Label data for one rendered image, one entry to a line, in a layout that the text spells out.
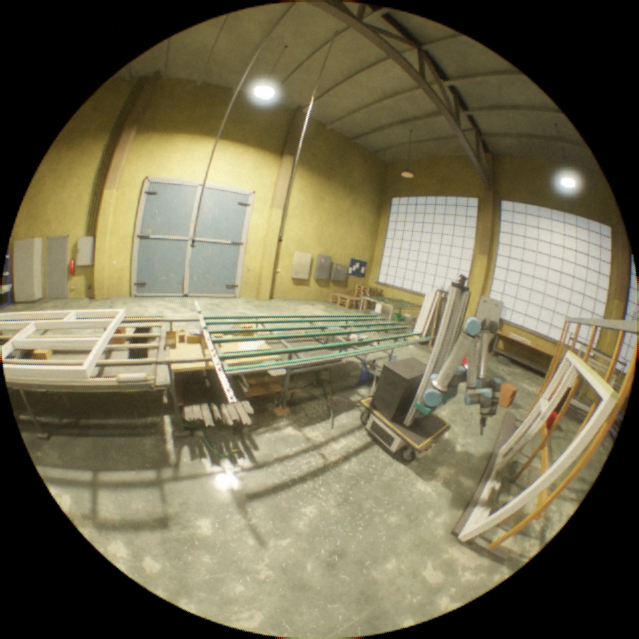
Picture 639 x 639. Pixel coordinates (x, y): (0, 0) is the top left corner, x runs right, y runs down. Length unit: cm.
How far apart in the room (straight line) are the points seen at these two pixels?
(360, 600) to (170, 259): 824
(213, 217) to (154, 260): 246
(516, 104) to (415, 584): 996
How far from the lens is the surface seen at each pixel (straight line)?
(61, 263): 918
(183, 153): 856
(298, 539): 176
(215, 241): 784
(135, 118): 911
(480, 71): 819
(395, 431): 224
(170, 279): 788
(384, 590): 182
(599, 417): 152
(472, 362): 183
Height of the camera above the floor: 168
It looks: 15 degrees down
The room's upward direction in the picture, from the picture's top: 10 degrees clockwise
